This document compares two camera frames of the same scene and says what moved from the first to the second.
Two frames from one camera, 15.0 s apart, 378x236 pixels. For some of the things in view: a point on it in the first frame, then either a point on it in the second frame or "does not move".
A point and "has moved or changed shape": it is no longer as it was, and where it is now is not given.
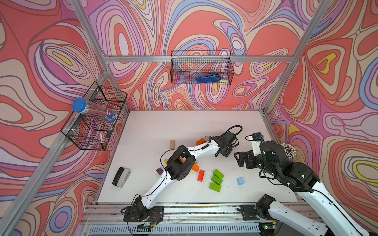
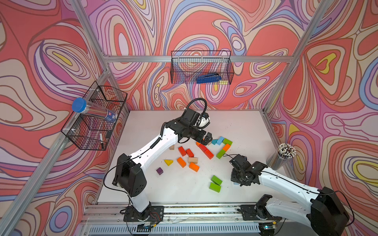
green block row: x=214 y=187 does not move
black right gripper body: x=251 y=162 → x=238 y=177
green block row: x=218 y=174 has moved or changed shape
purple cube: x=160 y=171 does not move
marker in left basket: x=101 y=140 does not move
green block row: x=216 y=180 does not move
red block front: x=201 y=175 has moved or changed shape
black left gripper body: x=228 y=151 → x=198 y=135
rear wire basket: x=204 y=67 does not move
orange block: x=195 y=167 does not move
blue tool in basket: x=213 y=77 does not move
